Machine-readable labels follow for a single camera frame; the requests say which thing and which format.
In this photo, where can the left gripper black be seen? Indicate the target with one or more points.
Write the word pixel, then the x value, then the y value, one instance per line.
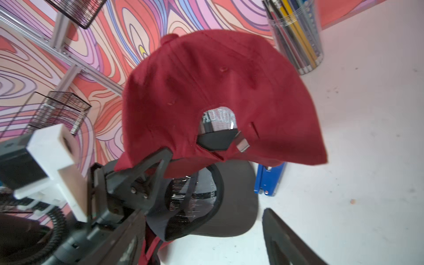
pixel 116 195

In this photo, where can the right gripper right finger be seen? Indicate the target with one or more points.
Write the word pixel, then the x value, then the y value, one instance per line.
pixel 284 246

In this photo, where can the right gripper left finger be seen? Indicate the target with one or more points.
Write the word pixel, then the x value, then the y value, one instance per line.
pixel 123 246

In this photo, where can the dark grey cap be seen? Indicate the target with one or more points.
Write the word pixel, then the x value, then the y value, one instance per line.
pixel 217 201

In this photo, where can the dark red cap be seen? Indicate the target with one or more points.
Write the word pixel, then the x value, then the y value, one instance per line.
pixel 150 248
pixel 167 94

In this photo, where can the dark red cap front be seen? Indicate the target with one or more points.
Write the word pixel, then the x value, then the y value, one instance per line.
pixel 150 248

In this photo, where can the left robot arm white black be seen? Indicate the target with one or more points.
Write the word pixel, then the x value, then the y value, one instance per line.
pixel 35 233

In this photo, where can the pencil cup with pencils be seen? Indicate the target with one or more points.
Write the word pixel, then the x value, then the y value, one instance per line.
pixel 295 26

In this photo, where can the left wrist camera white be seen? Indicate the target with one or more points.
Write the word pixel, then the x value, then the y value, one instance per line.
pixel 43 166

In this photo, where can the black wire basket left wall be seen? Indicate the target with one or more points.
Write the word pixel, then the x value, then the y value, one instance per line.
pixel 41 111

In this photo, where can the black wire basket wall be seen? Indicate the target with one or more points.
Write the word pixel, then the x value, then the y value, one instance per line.
pixel 81 12
pixel 41 111

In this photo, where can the black wire basket back wall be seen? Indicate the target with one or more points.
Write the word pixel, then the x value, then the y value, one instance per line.
pixel 81 12

